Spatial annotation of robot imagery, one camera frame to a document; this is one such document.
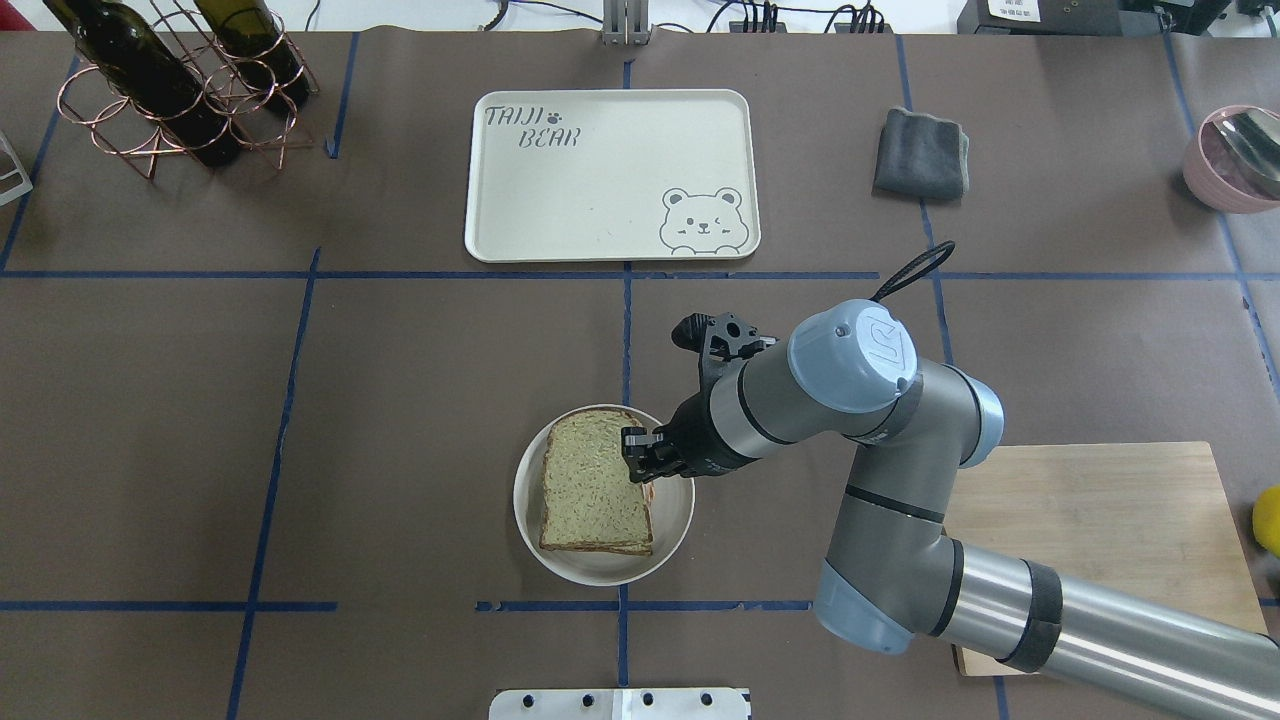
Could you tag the pink bowl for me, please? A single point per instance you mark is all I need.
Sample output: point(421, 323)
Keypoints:
point(1215, 176)

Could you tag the aluminium frame post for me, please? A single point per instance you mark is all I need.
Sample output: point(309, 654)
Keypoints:
point(626, 23)

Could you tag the cream bear tray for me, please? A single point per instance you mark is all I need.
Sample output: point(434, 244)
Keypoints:
point(611, 174)

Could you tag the white dish rack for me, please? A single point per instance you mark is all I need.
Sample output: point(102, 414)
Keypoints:
point(15, 180)

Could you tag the dark wine bottle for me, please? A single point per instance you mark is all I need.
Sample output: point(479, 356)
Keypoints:
point(247, 31)
point(137, 63)

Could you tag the black computer box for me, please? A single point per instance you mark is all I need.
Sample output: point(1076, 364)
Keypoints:
point(1088, 18)

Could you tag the grey folded cloth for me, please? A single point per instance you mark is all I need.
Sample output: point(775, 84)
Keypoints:
point(923, 156)

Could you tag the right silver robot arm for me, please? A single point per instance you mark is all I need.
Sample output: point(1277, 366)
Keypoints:
point(894, 569)

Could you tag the white round plate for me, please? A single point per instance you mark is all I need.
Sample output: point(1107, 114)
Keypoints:
point(672, 504)

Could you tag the dark wine bottle left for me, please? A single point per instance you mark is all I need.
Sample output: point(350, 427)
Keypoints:
point(137, 63)

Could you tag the yellow lemon far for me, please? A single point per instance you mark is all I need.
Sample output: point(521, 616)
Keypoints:
point(1265, 520)

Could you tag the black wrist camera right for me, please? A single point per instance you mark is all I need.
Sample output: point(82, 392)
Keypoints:
point(719, 340)

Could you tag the copper wire bottle rack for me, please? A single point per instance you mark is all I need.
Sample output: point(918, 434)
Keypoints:
point(210, 81)

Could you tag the bread slice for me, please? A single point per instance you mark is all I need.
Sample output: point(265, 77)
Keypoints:
point(590, 503)

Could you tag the wooden cutting board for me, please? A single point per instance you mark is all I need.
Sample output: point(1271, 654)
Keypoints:
point(1149, 519)

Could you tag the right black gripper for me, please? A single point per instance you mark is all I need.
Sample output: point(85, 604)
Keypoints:
point(703, 432)

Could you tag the metal scoop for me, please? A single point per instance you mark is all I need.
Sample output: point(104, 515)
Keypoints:
point(1250, 136)

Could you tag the dark wine bottle right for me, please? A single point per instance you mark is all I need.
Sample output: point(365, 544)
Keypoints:
point(247, 31)

